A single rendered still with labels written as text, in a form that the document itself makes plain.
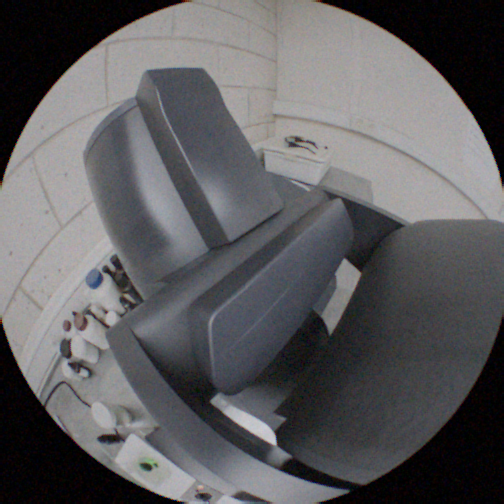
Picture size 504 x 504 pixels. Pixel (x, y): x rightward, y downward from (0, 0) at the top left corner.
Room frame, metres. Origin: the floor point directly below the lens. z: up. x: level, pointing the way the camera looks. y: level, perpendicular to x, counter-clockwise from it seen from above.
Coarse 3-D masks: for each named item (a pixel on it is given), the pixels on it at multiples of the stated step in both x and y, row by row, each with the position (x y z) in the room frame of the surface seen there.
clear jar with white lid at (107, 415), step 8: (96, 408) -0.12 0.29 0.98; (104, 408) -0.11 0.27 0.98; (112, 408) -0.10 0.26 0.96; (120, 408) -0.10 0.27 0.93; (96, 416) -0.14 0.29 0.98; (104, 416) -0.13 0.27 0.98; (112, 416) -0.12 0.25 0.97; (120, 416) -0.12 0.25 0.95; (128, 416) -0.12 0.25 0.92; (104, 424) -0.15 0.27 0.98; (112, 424) -0.14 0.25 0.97; (120, 424) -0.14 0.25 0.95; (128, 424) -0.14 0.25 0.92
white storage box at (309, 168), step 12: (264, 144) 0.92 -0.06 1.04; (276, 144) 0.94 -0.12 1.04; (300, 144) 0.99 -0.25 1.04; (324, 144) 1.07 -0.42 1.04; (264, 156) 0.91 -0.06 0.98; (276, 156) 0.86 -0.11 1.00; (300, 156) 0.79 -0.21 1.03; (312, 156) 0.77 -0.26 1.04; (324, 156) 0.80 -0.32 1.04; (276, 168) 0.86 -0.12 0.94; (288, 168) 0.83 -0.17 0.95; (300, 168) 0.80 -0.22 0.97; (312, 168) 0.77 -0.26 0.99; (324, 168) 0.85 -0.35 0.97; (300, 180) 0.80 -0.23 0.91; (312, 180) 0.77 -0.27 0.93
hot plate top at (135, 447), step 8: (128, 440) -0.15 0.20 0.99; (136, 440) -0.14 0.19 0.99; (144, 440) -0.14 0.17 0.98; (128, 448) -0.17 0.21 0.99; (136, 448) -0.16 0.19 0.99; (144, 448) -0.15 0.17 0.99; (152, 448) -0.14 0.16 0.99; (120, 456) -0.21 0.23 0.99; (128, 456) -0.19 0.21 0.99; (136, 456) -0.18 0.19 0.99; (152, 456) -0.16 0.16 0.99; (160, 456) -0.16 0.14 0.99; (168, 464) -0.17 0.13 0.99; (176, 472) -0.19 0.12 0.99; (184, 472) -0.18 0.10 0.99; (168, 480) -0.22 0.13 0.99; (176, 480) -0.21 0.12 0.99; (184, 480) -0.20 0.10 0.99; (160, 488) -0.25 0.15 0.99; (168, 488) -0.24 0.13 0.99; (176, 488) -0.24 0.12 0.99; (168, 496) -0.27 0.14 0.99
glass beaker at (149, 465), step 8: (144, 456) -0.17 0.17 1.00; (120, 464) -0.18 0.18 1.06; (128, 464) -0.17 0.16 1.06; (136, 464) -0.17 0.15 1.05; (144, 464) -0.17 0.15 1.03; (152, 464) -0.17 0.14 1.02; (160, 464) -0.17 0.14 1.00; (120, 472) -0.20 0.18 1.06; (128, 472) -0.21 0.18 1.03; (144, 472) -0.17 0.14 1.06; (152, 472) -0.17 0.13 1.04; (160, 472) -0.18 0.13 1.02; (168, 472) -0.19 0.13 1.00; (136, 480) -0.22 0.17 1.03; (144, 480) -0.22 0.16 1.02; (152, 480) -0.18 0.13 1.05; (160, 480) -0.19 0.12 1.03; (152, 488) -0.20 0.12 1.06
